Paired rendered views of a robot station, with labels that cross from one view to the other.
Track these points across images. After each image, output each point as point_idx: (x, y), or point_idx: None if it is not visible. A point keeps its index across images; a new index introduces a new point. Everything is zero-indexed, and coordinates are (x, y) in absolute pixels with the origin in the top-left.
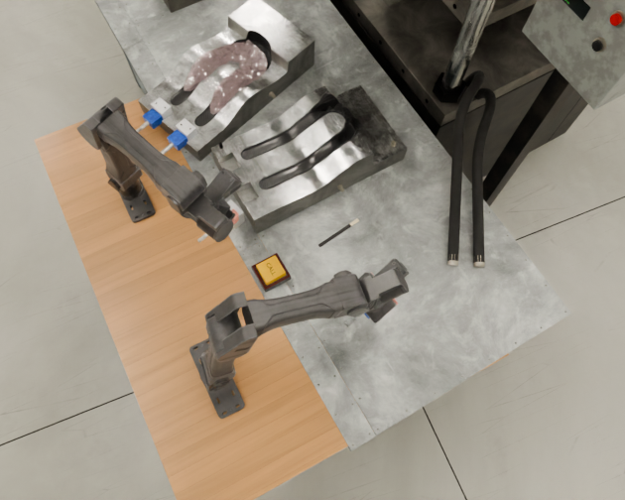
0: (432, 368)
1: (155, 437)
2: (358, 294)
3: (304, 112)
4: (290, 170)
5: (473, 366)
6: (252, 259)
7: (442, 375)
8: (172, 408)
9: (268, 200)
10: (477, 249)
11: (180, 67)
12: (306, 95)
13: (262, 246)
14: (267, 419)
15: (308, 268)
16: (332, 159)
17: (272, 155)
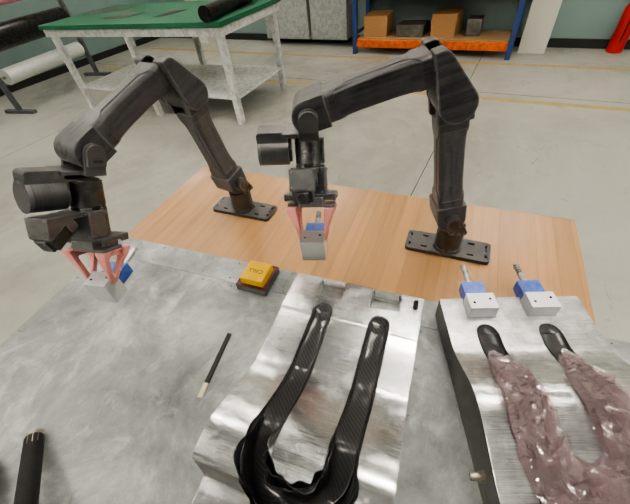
0: (56, 317)
1: (256, 174)
2: (61, 138)
3: (369, 440)
4: (313, 352)
5: (5, 346)
6: (286, 278)
7: (42, 319)
8: (259, 186)
9: (302, 297)
10: None
11: (623, 368)
12: (396, 473)
13: (287, 292)
14: (193, 215)
15: (227, 307)
16: (258, 398)
17: (352, 350)
